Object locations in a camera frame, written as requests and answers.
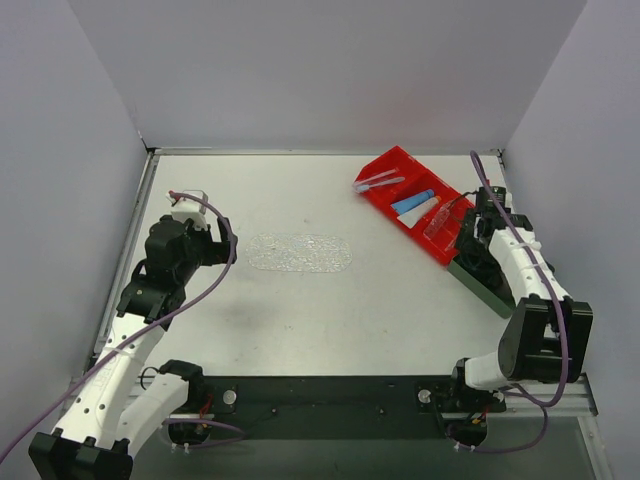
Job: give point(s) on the red divided bin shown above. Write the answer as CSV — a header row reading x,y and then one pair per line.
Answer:
x,y
417,178

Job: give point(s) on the clear plastic packet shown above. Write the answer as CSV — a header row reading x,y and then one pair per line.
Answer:
x,y
437,222

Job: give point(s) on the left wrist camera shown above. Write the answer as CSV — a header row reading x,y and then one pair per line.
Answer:
x,y
183,209

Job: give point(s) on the white orange-capped toothpaste tube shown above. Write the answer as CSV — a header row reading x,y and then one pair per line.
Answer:
x,y
410,218

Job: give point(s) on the clear textured plastic tray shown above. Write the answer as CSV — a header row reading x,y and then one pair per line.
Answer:
x,y
298,253

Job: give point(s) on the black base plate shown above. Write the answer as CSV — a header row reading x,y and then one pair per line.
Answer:
x,y
405,407

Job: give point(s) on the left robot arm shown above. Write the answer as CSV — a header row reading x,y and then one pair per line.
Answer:
x,y
101,432

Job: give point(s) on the blue toothpaste tube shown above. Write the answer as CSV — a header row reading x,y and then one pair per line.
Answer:
x,y
409,203

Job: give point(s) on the green bin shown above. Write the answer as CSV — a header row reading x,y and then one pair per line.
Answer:
x,y
484,278

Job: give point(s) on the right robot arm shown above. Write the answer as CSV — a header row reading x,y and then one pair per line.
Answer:
x,y
500,260

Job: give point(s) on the aluminium rail frame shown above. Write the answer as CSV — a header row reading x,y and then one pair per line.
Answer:
x,y
577,400

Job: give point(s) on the toothbrush in clear wrapper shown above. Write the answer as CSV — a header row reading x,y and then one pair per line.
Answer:
x,y
389,177

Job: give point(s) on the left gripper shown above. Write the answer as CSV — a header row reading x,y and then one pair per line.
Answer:
x,y
213,248

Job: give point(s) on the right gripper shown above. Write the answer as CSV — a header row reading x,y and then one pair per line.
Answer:
x,y
477,232

